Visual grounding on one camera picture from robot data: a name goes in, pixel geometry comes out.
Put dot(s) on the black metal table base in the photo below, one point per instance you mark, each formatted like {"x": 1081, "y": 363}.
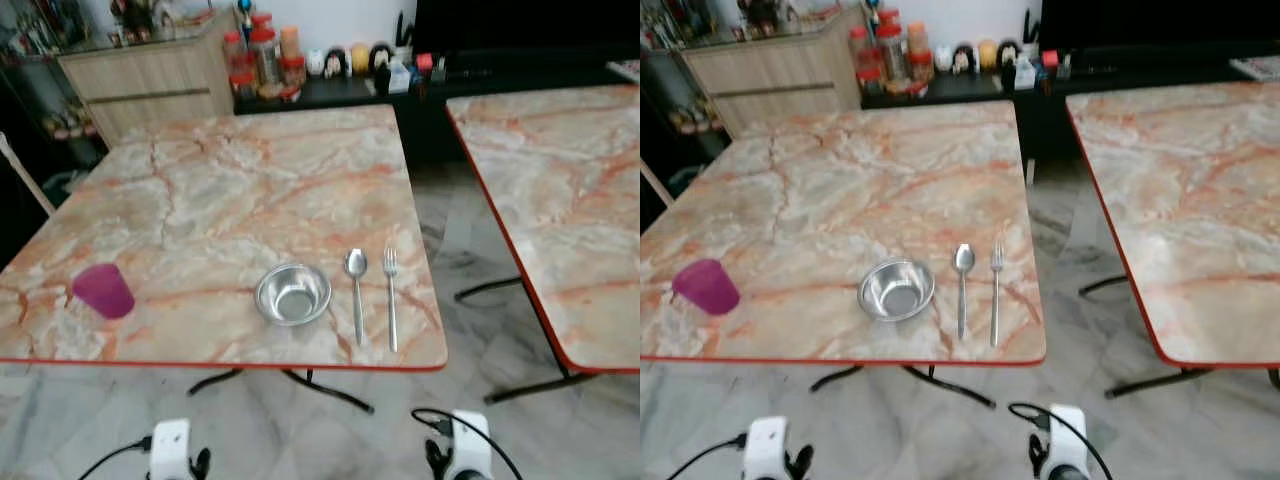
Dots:
{"x": 325, "y": 391}
{"x": 540, "y": 385}
{"x": 1150, "y": 380}
{"x": 950, "y": 386}

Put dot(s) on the stainless steel fork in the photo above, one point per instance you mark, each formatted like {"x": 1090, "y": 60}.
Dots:
{"x": 996, "y": 300}
{"x": 392, "y": 305}

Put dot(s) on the stainless steel bowl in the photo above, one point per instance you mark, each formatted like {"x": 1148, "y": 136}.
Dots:
{"x": 897, "y": 290}
{"x": 293, "y": 294}

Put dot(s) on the purple plastic cup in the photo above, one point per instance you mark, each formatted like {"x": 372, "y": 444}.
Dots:
{"x": 706, "y": 286}
{"x": 103, "y": 291}

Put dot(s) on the stainless steel spoon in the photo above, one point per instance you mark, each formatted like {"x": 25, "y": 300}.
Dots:
{"x": 356, "y": 265}
{"x": 963, "y": 259}

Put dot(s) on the light wooden cabinet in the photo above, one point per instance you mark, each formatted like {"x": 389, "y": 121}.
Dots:
{"x": 150, "y": 85}
{"x": 775, "y": 80}

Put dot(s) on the blue white small box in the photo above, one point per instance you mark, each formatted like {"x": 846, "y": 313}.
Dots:
{"x": 400, "y": 79}
{"x": 1024, "y": 74}

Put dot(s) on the small red box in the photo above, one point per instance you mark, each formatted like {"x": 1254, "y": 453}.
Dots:
{"x": 424, "y": 64}
{"x": 1049, "y": 59}

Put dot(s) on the yellow figurine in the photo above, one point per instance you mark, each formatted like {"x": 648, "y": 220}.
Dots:
{"x": 360, "y": 58}
{"x": 987, "y": 54}

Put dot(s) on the tall red lid jar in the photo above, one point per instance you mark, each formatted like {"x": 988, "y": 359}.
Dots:
{"x": 265, "y": 58}
{"x": 891, "y": 52}

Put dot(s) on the white figurine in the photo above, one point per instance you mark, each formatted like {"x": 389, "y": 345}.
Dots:
{"x": 316, "y": 63}
{"x": 942, "y": 59}

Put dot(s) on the dark cluttered shelf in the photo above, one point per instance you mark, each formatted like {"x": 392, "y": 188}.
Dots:
{"x": 40, "y": 60}
{"x": 665, "y": 60}

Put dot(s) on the orange filled jar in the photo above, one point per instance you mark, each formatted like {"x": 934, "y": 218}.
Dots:
{"x": 917, "y": 38}
{"x": 290, "y": 43}

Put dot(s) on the black television screen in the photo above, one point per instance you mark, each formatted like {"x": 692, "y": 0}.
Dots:
{"x": 520, "y": 25}
{"x": 1150, "y": 22}

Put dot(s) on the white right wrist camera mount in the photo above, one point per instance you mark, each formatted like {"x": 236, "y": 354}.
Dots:
{"x": 471, "y": 442}
{"x": 1067, "y": 440}

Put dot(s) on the light wooden chair rail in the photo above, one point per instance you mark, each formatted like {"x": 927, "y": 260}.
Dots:
{"x": 25, "y": 172}
{"x": 655, "y": 182}

